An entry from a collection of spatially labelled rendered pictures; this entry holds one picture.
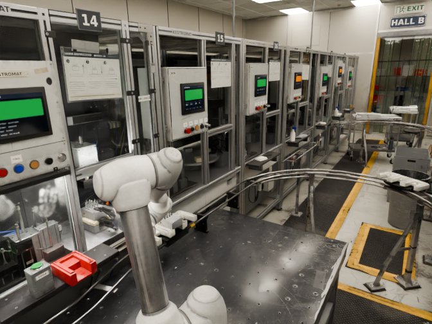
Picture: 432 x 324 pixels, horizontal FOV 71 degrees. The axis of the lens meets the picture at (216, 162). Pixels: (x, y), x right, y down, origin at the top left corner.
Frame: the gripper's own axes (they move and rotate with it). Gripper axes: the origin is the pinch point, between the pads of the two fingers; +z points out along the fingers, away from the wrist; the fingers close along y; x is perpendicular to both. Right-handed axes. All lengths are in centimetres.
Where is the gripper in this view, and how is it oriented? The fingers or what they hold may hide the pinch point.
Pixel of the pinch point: (99, 213)
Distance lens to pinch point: 188.1
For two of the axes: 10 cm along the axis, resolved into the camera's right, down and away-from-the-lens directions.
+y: -0.2, -9.6, -2.9
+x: -5.5, 2.5, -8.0
